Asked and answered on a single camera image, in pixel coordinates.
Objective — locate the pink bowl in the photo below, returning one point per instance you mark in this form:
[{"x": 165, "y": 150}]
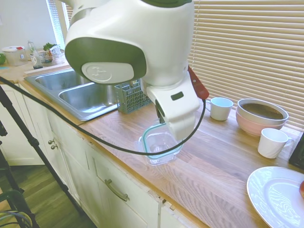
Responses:
[{"x": 251, "y": 128}]

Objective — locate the white lidded storage tub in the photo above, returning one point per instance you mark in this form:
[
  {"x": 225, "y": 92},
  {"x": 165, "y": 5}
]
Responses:
[{"x": 14, "y": 57}]

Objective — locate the grey bowl brown inside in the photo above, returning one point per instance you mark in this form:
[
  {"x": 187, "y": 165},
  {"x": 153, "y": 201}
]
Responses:
[{"x": 261, "y": 118}]

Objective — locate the green leafy vegetable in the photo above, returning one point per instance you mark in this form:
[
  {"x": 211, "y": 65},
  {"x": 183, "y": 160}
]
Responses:
[{"x": 48, "y": 46}]

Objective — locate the clear bottle dark liquid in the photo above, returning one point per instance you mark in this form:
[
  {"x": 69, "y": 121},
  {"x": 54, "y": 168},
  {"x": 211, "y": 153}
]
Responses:
[{"x": 35, "y": 58}]

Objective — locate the white dinner plate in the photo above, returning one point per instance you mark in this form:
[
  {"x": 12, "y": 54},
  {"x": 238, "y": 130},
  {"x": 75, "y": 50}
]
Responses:
[{"x": 273, "y": 197}]

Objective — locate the grey plastic cutlery basket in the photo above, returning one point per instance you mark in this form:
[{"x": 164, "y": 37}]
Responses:
[{"x": 133, "y": 102}]

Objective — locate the white kitchen cabinet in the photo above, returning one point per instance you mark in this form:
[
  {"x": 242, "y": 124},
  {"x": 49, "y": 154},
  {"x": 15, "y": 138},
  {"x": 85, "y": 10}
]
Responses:
[{"x": 95, "y": 185}]

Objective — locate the clear lid teal seal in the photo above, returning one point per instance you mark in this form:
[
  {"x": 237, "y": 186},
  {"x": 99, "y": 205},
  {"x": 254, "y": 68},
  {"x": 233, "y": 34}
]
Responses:
[{"x": 144, "y": 140}]

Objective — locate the round silver cabinet knob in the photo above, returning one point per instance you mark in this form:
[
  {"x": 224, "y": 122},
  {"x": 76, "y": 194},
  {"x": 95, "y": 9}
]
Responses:
[
  {"x": 54, "y": 146},
  {"x": 50, "y": 142}
]

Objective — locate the black camera tripod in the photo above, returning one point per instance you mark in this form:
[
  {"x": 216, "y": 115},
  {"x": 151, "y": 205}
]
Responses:
[{"x": 35, "y": 145}]

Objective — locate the wide beige window blind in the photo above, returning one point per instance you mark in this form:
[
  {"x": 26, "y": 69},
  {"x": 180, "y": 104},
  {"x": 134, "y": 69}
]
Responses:
[{"x": 249, "y": 47}]

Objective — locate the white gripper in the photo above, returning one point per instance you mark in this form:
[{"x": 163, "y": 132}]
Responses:
[{"x": 177, "y": 111}]

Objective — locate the white ceramic mug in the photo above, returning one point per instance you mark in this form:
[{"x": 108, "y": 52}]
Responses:
[
  {"x": 270, "y": 145},
  {"x": 221, "y": 109}
]

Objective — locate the red fruit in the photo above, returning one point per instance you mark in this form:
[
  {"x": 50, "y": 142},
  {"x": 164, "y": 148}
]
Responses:
[{"x": 302, "y": 188}]

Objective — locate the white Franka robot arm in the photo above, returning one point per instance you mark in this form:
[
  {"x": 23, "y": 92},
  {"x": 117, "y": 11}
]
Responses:
[{"x": 142, "y": 35}]

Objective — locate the window blind behind sink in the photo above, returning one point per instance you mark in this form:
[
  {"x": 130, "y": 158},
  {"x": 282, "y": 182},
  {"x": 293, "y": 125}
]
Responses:
[{"x": 57, "y": 21}]

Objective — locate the stainless steel sink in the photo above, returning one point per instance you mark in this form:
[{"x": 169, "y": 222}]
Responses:
[{"x": 71, "y": 95}]

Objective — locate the clear glass food container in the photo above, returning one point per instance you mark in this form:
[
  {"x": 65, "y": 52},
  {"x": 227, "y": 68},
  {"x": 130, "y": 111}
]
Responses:
[{"x": 159, "y": 162}]

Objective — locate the black countertop appliance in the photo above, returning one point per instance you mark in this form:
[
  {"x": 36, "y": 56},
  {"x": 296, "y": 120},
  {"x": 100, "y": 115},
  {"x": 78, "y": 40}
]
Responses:
[{"x": 298, "y": 154}]

